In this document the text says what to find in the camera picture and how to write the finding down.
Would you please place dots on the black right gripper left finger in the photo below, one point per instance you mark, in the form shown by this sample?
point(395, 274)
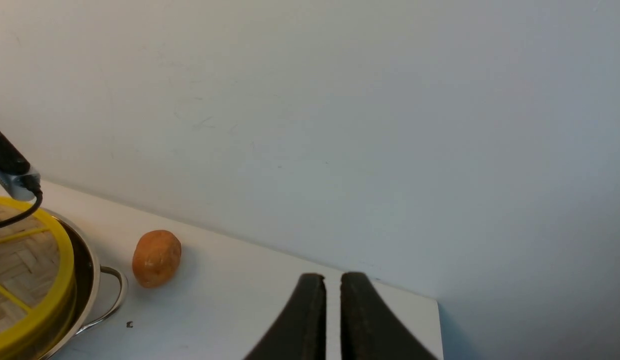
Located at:
point(299, 332)

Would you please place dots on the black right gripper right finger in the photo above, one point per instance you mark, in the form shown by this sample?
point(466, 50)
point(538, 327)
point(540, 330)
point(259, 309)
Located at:
point(369, 329)

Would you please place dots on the woven bamboo steamer lid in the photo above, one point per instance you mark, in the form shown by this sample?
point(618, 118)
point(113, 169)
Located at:
point(37, 286)

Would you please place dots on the stainless steel pot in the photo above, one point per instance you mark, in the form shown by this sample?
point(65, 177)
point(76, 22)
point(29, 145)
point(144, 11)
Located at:
point(87, 273)

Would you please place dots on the brown potato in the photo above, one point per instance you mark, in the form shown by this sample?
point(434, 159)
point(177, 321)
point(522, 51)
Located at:
point(156, 258)

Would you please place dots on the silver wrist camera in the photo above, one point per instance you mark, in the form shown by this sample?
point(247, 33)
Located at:
point(17, 176)

